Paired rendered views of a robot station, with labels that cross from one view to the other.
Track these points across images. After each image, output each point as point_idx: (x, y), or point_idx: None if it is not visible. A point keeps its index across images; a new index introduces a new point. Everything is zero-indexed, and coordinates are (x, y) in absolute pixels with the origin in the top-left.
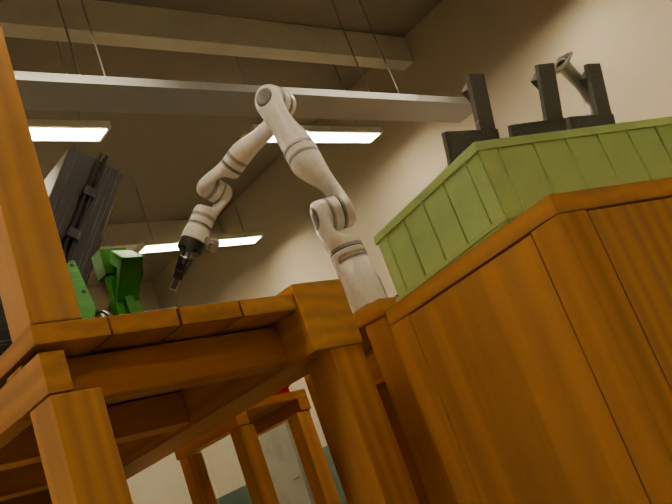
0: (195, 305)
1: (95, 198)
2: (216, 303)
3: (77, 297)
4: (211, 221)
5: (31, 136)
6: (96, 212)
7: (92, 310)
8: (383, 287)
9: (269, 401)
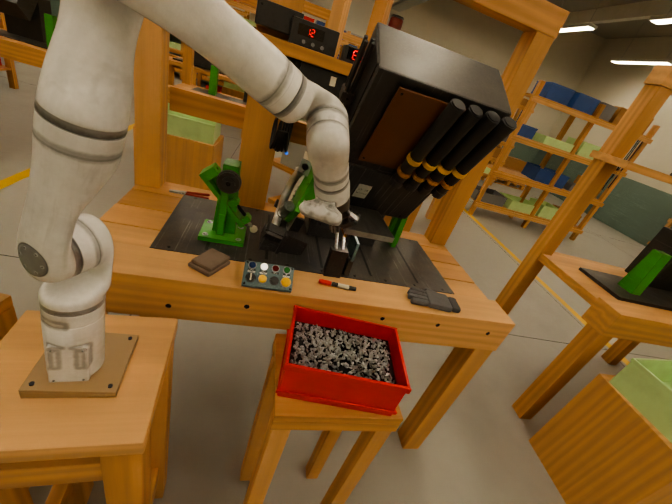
0: (111, 207)
1: (355, 99)
2: (105, 213)
3: (305, 185)
4: (314, 178)
5: (134, 92)
6: (349, 116)
7: (299, 199)
8: (47, 362)
9: (274, 370)
